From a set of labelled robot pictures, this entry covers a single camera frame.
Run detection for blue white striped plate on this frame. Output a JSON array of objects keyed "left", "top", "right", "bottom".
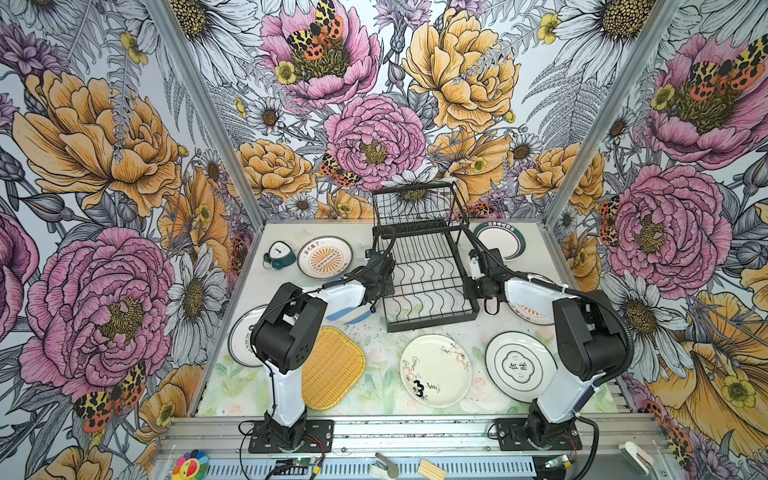
[{"left": 325, "top": 305, "right": 372, "bottom": 325}]

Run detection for small teal cup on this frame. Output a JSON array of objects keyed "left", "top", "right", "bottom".
[{"left": 263, "top": 241, "right": 297, "bottom": 270}]

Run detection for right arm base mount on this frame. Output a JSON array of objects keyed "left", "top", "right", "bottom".
[{"left": 486, "top": 417, "right": 583, "bottom": 452}]

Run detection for white plate red characters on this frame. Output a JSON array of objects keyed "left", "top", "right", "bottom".
[{"left": 228, "top": 305, "right": 267, "bottom": 368}]

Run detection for orange sunburst plate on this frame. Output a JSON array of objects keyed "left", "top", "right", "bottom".
[
  {"left": 504, "top": 272, "right": 562, "bottom": 326},
  {"left": 297, "top": 236, "right": 353, "bottom": 280}
]

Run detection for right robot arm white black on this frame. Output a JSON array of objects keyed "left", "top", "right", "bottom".
[{"left": 469, "top": 246, "right": 634, "bottom": 446}]

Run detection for white handle object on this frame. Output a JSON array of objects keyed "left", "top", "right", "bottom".
[{"left": 618, "top": 441, "right": 655, "bottom": 476}]

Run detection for black wire dish rack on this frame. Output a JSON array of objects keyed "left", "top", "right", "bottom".
[{"left": 373, "top": 181, "right": 479, "bottom": 333}]

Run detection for yellow woven square plate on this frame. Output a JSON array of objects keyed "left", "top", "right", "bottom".
[{"left": 302, "top": 327, "right": 366, "bottom": 411}]

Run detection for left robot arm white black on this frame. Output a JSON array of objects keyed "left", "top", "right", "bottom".
[{"left": 250, "top": 252, "right": 396, "bottom": 429}]

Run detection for white floral plate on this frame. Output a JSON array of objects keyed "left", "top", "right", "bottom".
[{"left": 399, "top": 334, "right": 472, "bottom": 409}]

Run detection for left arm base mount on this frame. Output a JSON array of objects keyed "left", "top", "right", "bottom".
[{"left": 246, "top": 419, "right": 335, "bottom": 454}]

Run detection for small green rimmed plate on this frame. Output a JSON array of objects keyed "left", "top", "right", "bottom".
[{"left": 474, "top": 221, "right": 526, "bottom": 261}]

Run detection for grey clip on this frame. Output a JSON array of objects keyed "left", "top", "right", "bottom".
[{"left": 368, "top": 453, "right": 400, "bottom": 480}]

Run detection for orange sunburst plate right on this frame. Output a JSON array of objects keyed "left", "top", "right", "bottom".
[{"left": 504, "top": 272, "right": 562, "bottom": 326}]

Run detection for aluminium front rail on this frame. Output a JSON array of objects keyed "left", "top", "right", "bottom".
[{"left": 157, "top": 413, "right": 670, "bottom": 460}]

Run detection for colourful round sticker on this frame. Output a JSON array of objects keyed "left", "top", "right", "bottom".
[{"left": 171, "top": 450, "right": 210, "bottom": 480}]

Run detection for orange sunburst plate left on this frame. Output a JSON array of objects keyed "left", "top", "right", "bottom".
[{"left": 297, "top": 236, "right": 353, "bottom": 280}]

